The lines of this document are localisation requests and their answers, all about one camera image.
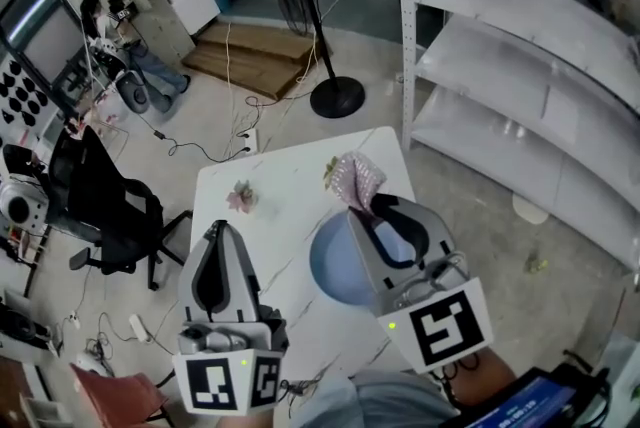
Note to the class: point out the person's right forearm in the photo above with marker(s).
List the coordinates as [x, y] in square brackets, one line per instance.
[485, 378]

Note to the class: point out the black office chair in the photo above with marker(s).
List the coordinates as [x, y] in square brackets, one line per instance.
[100, 216]

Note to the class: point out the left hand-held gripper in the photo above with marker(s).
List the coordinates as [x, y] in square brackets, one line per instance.
[220, 381]

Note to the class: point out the large blue plate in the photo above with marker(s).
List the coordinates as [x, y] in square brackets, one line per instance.
[335, 261]

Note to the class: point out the person's left hand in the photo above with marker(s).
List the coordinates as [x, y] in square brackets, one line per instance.
[279, 328]

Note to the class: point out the small pink potted plant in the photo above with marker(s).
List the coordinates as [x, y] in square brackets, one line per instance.
[242, 198]

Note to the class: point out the white oval lid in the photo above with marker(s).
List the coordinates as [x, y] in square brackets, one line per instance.
[530, 209]

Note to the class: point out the dark glass window wall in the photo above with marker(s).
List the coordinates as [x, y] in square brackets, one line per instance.
[45, 41]

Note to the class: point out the black tablet with blue screen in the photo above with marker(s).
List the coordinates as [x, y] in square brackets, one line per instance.
[525, 403]

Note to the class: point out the small green potted plant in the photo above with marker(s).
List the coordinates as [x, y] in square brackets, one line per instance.
[330, 166]

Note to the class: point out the white device with blue dial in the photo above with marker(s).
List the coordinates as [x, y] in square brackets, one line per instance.
[92, 361]

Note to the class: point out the white power strip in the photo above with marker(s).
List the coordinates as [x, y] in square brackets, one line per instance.
[140, 327]
[250, 139]

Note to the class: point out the person's light blue clothing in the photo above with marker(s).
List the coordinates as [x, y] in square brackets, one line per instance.
[375, 398]

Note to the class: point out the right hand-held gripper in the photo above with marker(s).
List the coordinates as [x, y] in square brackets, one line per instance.
[440, 331]

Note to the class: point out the white round-fronted device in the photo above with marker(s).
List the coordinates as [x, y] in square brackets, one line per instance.
[132, 91]
[17, 206]

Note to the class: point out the salmon pink chair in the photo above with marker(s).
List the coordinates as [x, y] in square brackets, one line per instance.
[120, 396]

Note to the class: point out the small green yellow toy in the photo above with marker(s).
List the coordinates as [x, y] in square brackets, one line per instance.
[534, 262]

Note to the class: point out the wooden platform steps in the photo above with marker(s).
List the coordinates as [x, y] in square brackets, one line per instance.
[250, 56]

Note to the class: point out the white metal shelf rack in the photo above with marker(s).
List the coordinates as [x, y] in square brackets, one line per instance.
[500, 66]

